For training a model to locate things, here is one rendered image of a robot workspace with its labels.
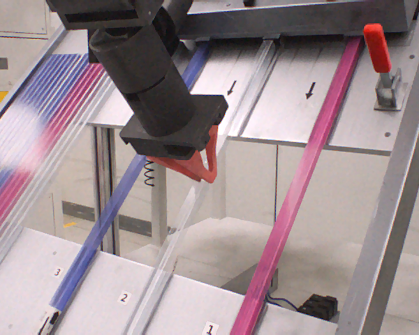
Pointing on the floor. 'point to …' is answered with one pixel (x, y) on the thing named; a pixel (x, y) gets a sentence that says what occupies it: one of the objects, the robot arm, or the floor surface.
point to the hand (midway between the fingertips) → (204, 173)
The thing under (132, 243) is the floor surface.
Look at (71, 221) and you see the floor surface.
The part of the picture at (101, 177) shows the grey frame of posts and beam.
